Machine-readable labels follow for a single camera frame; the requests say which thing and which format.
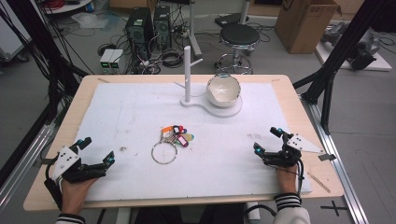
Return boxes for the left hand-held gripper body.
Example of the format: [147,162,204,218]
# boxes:
[46,146,108,185]

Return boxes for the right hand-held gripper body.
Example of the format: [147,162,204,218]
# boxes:
[262,133,326,169]

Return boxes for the key ring with coloured tags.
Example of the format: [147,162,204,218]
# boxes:
[150,124,196,166]

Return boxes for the person's left hand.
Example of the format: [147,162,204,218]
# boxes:
[60,176,99,217]

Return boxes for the person's right hand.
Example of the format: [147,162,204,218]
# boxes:
[276,165,301,198]

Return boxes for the grey tape piece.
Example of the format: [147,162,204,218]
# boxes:
[317,152,338,162]

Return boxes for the thin wooden stick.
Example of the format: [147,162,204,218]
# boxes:
[306,171,332,194]

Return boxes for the white foam mat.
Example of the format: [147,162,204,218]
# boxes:
[74,81,313,203]

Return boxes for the white table leg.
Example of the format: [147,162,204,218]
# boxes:
[245,201,262,222]

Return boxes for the white bowl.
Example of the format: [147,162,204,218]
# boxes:
[205,74,242,108]

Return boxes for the small white power supply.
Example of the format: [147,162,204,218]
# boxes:
[108,49,125,71]
[98,48,116,72]

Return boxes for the white stand with hook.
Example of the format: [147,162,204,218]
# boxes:
[174,45,244,119]

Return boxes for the black round stool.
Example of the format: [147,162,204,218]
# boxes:
[214,23,262,76]

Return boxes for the cardboard box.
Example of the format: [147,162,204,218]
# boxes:
[274,0,343,55]

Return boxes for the white board with machine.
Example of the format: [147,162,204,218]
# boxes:
[315,21,394,73]

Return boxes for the clear plastic sheet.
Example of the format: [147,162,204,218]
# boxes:
[70,11,121,31]

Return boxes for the black computer tower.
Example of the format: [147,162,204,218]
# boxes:
[124,7,155,62]
[152,5,173,50]

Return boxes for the white metal stand leg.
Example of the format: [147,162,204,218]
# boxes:
[186,0,204,60]

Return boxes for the aluminium rail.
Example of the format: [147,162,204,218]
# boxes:
[0,123,58,207]
[300,92,371,224]

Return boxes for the black cable loop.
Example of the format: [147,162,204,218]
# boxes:
[242,203,278,220]

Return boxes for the black metal frame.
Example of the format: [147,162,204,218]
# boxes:
[292,0,396,136]
[0,0,90,125]

